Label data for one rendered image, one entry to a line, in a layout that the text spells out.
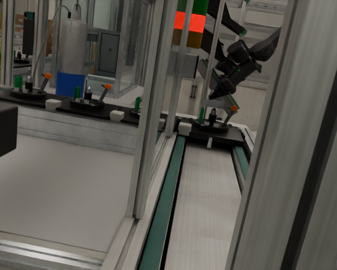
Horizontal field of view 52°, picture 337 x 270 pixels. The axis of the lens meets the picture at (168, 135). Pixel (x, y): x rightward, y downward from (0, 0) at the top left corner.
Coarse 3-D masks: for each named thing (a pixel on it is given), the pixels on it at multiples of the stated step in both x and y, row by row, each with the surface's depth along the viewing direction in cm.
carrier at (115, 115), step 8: (136, 104) 133; (112, 112) 124; (120, 112) 126; (128, 112) 137; (136, 112) 130; (112, 120) 125; (120, 120) 125; (128, 120) 125; (136, 120) 127; (176, 120) 138
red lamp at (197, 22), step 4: (192, 16) 105; (196, 16) 104; (200, 16) 104; (204, 16) 105; (192, 20) 105; (196, 20) 105; (200, 20) 105; (204, 20) 106; (192, 24) 105; (196, 24) 105; (200, 24) 105; (204, 24) 107; (192, 28) 106; (196, 28) 105; (200, 28) 106; (200, 32) 108
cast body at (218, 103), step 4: (212, 92) 129; (204, 100) 131; (208, 100) 130; (212, 100) 130; (216, 100) 129; (220, 100) 129; (204, 104) 132; (208, 104) 130; (212, 104) 130; (216, 104) 130; (220, 104) 130; (220, 108) 130
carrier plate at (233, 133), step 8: (184, 120) 141; (192, 128) 129; (232, 128) 140; (192, 136) 124; (200, 136) 123; (208, 136) 123; (216, 136) 123; (224, 136) 125; (232, 136) 127; (240, 136) 129; (232, 144) 123; (240, 144) 123
